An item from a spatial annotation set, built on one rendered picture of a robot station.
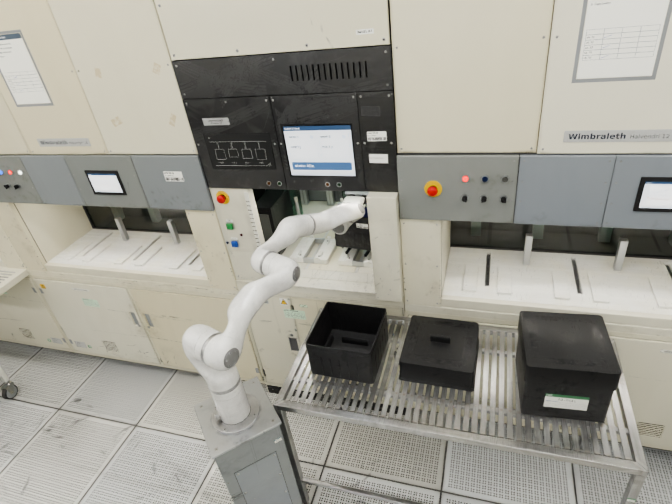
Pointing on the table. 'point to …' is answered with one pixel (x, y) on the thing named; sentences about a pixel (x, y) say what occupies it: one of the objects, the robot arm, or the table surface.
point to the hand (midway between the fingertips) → (359, 194)
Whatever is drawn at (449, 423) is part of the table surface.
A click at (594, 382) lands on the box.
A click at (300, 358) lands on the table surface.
